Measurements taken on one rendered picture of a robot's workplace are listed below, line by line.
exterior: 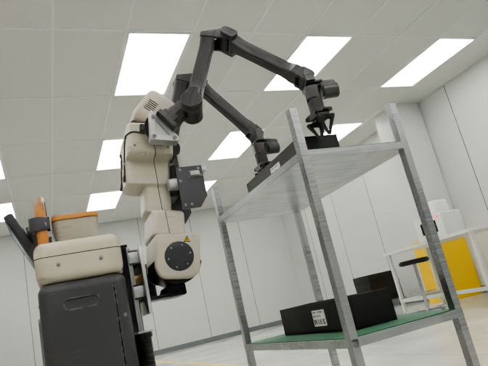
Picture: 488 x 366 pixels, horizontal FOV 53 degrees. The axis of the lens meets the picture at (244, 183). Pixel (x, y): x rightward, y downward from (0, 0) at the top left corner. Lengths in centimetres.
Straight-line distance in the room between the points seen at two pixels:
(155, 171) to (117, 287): 51
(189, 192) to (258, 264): 1016
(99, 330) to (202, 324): 980
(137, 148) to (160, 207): 23
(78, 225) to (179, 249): 35
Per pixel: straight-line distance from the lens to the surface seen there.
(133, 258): 176
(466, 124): 759
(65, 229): 172
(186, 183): 179
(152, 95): 193
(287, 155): 190
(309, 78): 187
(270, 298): 1190
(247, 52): 198
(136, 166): 183
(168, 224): 175
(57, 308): 152
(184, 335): 1117
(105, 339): 152
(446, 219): 623
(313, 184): 157
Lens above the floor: 49
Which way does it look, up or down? 14 degrees up
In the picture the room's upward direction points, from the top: 13 degrees counter-clockwise
